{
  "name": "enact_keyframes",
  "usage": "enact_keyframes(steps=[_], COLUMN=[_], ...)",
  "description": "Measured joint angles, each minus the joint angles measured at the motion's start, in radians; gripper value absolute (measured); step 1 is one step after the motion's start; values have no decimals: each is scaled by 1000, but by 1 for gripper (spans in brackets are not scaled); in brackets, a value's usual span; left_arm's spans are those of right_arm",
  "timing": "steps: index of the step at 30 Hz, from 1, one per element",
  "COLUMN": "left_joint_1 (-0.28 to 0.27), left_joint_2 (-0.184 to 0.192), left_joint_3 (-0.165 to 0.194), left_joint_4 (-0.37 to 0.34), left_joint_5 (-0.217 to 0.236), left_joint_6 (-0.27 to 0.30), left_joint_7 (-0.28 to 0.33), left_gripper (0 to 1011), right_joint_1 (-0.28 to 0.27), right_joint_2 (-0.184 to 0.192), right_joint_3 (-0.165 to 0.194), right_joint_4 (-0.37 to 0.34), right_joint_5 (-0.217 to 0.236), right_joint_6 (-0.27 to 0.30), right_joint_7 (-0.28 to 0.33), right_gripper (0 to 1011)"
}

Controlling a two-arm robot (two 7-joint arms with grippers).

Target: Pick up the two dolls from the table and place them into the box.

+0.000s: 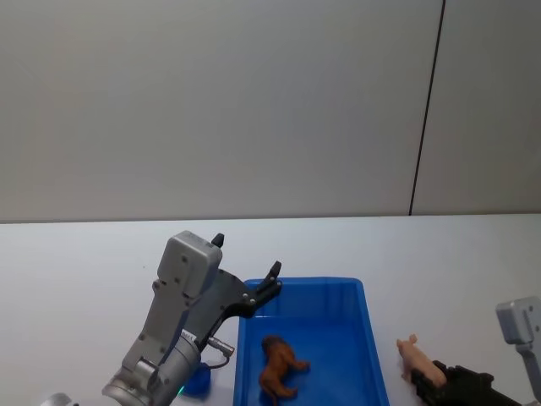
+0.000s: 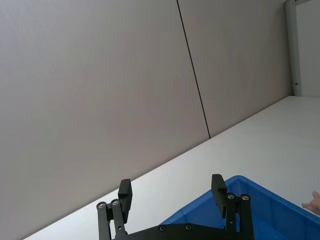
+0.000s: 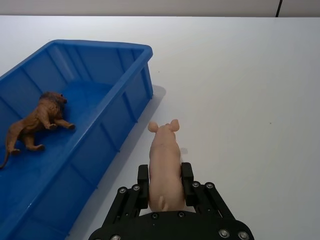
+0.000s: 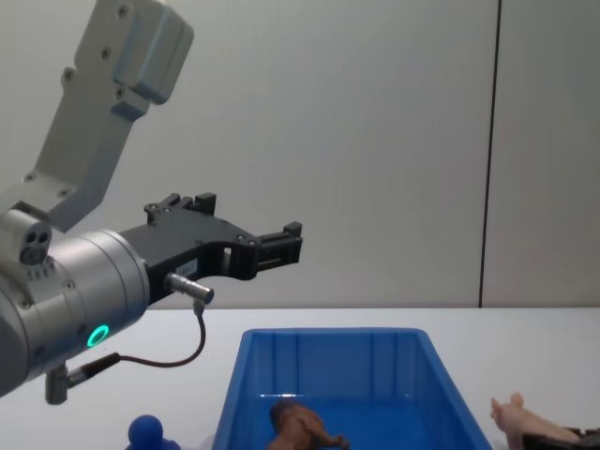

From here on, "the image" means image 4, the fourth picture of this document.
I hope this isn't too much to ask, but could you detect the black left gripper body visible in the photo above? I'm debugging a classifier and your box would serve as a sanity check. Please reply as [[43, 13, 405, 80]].
[[119, 211, 259, 311]]

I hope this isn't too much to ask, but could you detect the blue plastic bin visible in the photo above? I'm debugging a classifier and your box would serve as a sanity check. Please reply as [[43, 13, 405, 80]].
[[210, 327, 494, 450]]

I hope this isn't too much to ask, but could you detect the brown toy animal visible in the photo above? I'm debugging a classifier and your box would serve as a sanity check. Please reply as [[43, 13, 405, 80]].
[[269, 398, 352, 450]]

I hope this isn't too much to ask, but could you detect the blue toy figure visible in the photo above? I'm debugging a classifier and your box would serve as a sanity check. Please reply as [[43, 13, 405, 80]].
[[125, 413, 182, 450]]

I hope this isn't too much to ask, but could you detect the thin dark cable silver plug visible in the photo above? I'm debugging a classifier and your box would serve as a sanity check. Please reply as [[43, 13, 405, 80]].
[[45, 271, 217, 405]]

